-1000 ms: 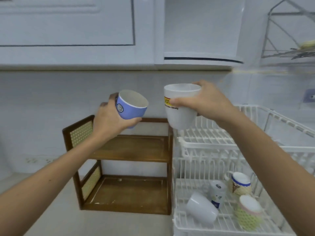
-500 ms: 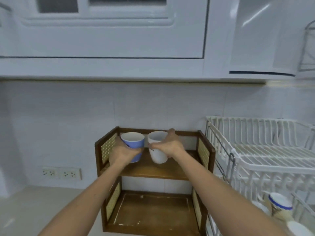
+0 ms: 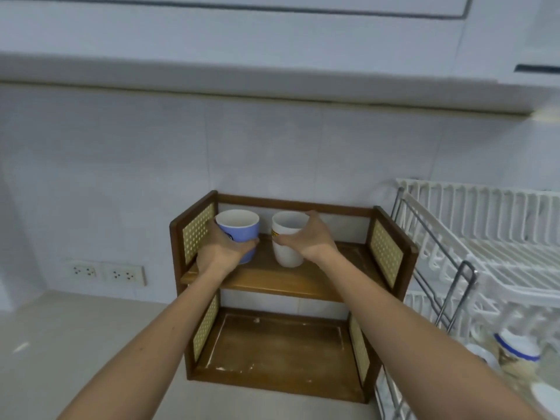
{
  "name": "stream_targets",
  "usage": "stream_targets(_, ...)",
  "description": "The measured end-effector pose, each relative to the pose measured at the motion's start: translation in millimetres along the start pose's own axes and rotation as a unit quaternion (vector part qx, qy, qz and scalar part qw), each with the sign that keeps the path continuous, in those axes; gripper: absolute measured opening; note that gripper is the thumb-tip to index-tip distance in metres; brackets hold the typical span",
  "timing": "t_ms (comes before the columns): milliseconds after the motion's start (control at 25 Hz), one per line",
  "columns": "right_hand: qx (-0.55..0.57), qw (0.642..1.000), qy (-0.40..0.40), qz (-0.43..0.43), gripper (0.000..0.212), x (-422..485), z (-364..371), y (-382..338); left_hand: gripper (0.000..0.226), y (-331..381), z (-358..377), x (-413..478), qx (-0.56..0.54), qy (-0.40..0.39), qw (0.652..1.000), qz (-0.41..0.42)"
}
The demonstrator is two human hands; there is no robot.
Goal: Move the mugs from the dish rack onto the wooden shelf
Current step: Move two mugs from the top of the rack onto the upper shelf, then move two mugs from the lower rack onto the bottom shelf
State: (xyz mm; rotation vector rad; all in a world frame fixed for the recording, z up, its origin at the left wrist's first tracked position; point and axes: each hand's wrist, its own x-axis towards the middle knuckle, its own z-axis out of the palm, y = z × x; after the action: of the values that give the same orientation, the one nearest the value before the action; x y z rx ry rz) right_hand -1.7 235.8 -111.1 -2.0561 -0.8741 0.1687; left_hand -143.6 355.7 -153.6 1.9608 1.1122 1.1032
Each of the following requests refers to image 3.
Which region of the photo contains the person's left forearm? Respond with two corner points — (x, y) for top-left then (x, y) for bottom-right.
(58, 258), (239, 420)

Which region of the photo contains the person's left hand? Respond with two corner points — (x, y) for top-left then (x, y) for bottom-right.
(196, 215), (260, 276)

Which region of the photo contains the white wall cabinet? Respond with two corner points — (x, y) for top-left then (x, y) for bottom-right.
(0, 0), (560, 116)

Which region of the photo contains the white blue-rimmed ceramic cup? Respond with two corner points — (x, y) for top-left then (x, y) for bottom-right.
(493, 329), (542, 383)

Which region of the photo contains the white bowl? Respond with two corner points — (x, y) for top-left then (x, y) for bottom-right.
(529, 382), (560, 420)

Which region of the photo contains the person's right forearm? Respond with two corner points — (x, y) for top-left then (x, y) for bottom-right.
(316, 248), (543, 420)

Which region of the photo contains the blue mug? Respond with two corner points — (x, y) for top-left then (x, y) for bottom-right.
(215, 209), (261, 265)

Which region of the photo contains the wooden two-tier shelf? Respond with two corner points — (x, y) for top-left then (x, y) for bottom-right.
(169, 190), (419, 405)

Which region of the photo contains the white dish drying rack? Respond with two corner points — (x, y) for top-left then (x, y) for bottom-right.
(374, 178), (560, 420)

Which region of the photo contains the white plate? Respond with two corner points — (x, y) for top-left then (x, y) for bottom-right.
(465, 343), (503, 377)

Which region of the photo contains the person's right hand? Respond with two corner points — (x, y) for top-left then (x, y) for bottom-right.
(274, 210), (339, 264)

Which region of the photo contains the white mug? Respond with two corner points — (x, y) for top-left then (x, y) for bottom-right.
(272, 211), (310, 268)

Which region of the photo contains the white double wall socket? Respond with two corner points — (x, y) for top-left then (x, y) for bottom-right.
(66, 260), (147, 287)

